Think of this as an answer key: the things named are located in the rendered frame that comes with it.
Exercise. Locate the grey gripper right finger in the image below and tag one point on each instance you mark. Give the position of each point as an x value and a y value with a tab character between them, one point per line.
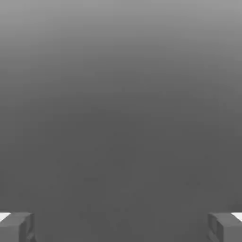
228	229

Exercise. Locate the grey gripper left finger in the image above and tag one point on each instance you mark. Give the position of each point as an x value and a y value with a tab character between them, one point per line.
13	228

